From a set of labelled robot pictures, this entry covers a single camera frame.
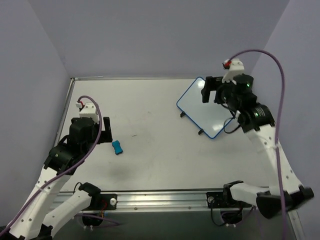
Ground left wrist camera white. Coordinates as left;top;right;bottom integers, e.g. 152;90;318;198
75;101;99;123

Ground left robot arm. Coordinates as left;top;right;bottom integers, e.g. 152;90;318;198
0;117;113;240

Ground blue-framed whiteboard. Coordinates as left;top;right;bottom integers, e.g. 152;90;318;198
176;76;232;139

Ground purple cable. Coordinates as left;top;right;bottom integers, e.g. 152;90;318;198
229;48;291;240
0;95;122;236

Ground blue whiteboard eraser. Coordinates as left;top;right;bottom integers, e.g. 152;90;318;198
111;140;123;155

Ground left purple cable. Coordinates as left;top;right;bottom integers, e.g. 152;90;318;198
0;95;122;236

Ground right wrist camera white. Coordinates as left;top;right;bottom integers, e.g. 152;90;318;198
221;58;245;83

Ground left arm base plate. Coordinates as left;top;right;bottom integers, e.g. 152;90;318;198
98;193;118;212

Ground aluminium front rail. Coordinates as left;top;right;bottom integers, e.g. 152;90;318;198
44;191;300;215

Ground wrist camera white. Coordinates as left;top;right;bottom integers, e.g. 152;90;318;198
75;101;99;123
221;58;245;83

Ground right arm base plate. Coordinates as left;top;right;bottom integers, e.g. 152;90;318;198
206;191;227;209

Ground wire whiteboard stand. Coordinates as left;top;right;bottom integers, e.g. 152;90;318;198
179;111;204;136

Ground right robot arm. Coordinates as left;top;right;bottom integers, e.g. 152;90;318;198
201;74;314;219

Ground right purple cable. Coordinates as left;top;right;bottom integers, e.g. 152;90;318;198
229;48;291;240

